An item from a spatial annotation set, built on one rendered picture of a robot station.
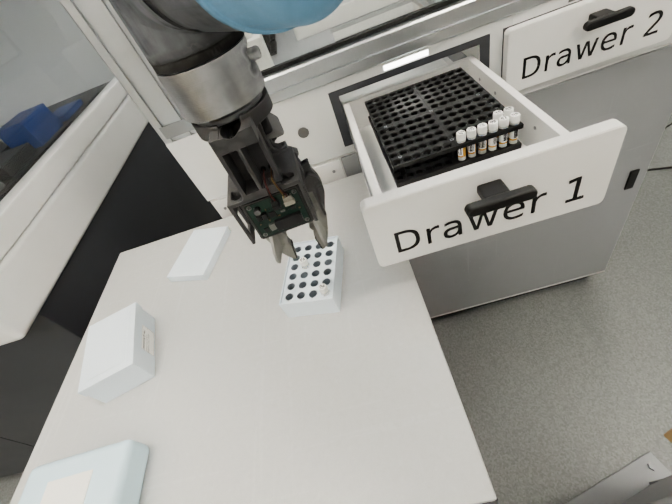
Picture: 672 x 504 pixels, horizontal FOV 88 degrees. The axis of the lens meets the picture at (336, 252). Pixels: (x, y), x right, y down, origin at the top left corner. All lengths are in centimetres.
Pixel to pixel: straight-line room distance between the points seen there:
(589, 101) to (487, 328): 77
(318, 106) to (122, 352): 53
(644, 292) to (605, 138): 109
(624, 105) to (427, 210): 64
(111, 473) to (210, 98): 44
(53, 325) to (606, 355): 145
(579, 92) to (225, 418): 86
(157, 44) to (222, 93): 5
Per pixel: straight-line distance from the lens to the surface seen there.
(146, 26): 29
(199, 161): 76
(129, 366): 61
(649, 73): 98
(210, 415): 54
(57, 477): 61
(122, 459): 55
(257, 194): 32
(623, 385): 134
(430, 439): 44
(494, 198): 41
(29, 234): 93
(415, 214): 42
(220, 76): 29
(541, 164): 45
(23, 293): 88
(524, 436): 123
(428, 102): 63
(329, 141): 73
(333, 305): 51
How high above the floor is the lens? 118
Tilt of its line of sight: 45 degrees down
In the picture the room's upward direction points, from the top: 25 degrees counter-clockwise
